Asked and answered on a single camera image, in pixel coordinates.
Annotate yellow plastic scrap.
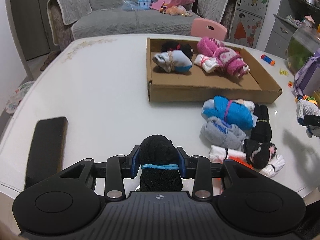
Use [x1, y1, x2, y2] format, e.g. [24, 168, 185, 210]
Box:
[279, 69, 289, 76]

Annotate bright blue sock roll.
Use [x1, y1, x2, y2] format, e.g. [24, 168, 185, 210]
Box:
[202, 95, 254, 131]

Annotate white sock roll black band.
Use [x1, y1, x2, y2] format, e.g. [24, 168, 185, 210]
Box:
[259, 154, 285, 178]

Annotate orange plastic bag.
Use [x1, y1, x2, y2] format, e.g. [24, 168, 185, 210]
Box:
[215, 155, 254, 181]

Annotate multicolour building block stack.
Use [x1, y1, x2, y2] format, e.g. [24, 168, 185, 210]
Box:
[295, 94, 317, 105]

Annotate black sock roll red band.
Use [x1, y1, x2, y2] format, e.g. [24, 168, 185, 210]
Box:
[161, 40, 194, 60]

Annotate white blue sock roll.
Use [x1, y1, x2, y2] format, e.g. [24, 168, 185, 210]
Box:
[152, 50, 193, 73]

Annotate blue toy castle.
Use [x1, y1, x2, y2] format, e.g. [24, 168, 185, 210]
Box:
[137, 0, 155, 10]

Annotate black smartphone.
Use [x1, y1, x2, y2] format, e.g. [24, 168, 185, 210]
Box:
[25, 116, 68, 189]

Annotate black pink sock roll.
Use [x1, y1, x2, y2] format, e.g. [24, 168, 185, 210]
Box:
[243, 139, 277, 170]

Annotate long black sock roll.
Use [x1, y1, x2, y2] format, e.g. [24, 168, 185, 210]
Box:
[251, 104, 272, 143]

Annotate grey white sock roll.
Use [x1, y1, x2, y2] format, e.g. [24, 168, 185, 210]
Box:
[296, 100, 319, 138]

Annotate pink child chair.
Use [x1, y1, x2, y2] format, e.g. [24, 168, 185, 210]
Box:
[190, 18, 227, 41]

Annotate dark wooden door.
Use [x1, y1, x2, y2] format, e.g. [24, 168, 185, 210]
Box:
[10, 0, 55, 61]

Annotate decorated refrigerator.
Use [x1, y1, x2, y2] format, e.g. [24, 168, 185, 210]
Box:
[228, 0, 269, 48]

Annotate shallow cardboard box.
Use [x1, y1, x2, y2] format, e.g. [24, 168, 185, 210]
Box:
[146, 38, 283, 103]

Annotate pink knitted sock roll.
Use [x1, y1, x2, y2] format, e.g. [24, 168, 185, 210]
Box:
[197, 37, 250, 78]

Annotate black sock roll blue band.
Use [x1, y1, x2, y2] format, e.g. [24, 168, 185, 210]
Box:
[139, 135, 183, 192]

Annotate glass fish tank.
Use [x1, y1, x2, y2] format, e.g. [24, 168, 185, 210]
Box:
[287, 16, 319, 75]

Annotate white sock roll red band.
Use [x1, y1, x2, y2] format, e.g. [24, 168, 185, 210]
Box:
[194, 54, 222, 74]

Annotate grey blue sock roll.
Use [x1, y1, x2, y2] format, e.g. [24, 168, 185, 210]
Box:
[200, 116, 247, 151]

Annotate blue orange toy block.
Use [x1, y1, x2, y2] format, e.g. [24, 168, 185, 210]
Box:
[261, 54, 275, 66]

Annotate white pink sock roll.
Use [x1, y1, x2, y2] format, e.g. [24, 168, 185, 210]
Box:
[209, 145, 246, 159]

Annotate grey storage shelf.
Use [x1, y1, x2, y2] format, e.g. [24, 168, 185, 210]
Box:
[265, 0, 319, 59]

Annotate plush toys on sofa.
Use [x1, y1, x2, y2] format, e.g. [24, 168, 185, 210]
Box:
[160, 5, 192, 17]

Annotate grey sofa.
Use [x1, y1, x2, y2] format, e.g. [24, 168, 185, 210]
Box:
[47, 0, 237, 50]

